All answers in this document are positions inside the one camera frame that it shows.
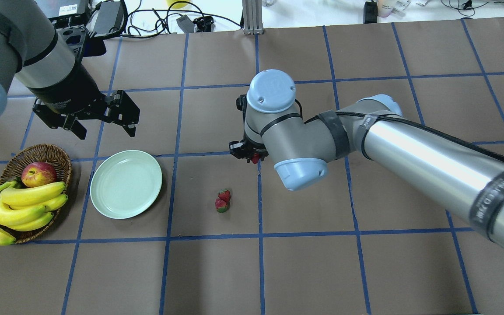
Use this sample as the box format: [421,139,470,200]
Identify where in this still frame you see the light green plate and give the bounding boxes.
[90,150,163,220]

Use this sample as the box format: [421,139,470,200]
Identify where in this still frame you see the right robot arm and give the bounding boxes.
[229,69,504,249]

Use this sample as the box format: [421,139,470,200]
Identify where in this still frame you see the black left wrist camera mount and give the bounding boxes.
[50,14,107,61]

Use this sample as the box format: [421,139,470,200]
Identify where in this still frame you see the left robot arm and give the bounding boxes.
[0,0,140,140]

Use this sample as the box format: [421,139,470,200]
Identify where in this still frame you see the aluminium frame post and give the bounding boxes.
[242,0,264,35]

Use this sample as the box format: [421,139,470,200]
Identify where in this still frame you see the brown wicker basket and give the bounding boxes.
[0,143,75,245]

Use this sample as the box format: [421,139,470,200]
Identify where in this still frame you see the black power adapter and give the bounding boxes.
[92,0,127,39]

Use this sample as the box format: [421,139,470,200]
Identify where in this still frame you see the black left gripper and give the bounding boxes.
[32,90,140,140]

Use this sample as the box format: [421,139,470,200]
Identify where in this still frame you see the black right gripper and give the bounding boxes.
[229,94,269,161]

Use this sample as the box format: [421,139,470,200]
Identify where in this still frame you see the black cables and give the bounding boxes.
[123,0,242,39]

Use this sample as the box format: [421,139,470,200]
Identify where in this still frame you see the red apple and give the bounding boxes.
[21,161,57,188]

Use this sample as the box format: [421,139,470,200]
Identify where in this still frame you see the red strawberry of pair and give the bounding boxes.
[215,198,230,213]
[218,188,231,203]

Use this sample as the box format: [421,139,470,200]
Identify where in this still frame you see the yellow banana bunch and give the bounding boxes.
[0,181,69,246]

